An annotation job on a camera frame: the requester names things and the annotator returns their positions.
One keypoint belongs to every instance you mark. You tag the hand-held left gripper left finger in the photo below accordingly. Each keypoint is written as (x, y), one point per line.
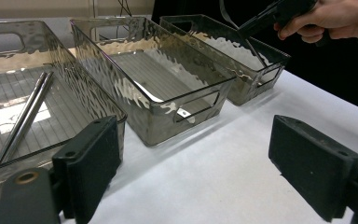
(87, 168)

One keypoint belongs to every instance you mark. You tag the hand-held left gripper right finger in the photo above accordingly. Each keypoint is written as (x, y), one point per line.
(310, 168)

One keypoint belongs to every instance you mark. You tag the smoky clear plastic bin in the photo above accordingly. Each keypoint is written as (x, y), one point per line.
(155, 130)
(248, 90)
(59, 99)

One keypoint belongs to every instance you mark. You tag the metal chopstick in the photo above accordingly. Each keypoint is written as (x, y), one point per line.
(20, 118)
(27, 118)

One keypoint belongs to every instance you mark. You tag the white table cover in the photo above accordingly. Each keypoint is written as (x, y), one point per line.
(199, 186)

